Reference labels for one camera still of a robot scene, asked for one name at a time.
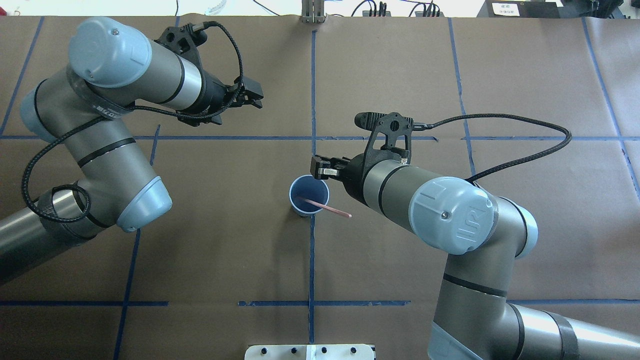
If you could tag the black power strip left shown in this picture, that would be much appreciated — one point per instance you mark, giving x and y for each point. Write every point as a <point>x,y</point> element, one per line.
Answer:
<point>376,9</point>

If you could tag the black power strip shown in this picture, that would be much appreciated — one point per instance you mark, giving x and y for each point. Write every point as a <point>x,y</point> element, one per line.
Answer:
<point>426,10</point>
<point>376,9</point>

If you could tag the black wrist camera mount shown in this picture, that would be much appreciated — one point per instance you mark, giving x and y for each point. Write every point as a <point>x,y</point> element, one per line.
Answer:
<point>184,41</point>
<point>390,137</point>

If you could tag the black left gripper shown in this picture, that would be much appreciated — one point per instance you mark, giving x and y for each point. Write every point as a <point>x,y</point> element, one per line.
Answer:
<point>215,94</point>

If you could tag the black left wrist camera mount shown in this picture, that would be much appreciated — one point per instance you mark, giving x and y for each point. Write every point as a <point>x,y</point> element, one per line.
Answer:
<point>184,41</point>

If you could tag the black box with label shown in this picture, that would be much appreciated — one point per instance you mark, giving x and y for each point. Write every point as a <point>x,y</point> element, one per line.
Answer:
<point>529,9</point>

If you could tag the light blue ribbed cup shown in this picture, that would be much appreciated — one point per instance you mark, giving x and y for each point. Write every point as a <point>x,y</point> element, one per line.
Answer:
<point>308,187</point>

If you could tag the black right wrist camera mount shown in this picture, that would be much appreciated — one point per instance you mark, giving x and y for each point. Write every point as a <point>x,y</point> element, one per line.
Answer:
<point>390,137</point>

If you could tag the black power strip right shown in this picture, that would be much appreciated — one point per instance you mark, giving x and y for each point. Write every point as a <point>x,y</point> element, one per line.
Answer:
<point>426,10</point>

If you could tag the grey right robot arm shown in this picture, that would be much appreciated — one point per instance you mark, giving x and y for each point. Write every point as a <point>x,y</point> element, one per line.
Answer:
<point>483,235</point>

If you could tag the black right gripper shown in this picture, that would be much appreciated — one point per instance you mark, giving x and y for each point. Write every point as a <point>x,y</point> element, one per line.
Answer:
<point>355,169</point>

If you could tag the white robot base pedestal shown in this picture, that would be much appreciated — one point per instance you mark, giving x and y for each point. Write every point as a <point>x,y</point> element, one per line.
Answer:
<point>348,351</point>

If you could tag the aluminium frame post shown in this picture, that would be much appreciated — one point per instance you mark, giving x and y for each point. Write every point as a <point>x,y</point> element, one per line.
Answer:
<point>313,11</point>

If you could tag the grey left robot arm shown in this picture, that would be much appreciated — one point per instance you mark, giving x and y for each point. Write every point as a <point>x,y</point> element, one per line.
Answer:
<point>112,71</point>

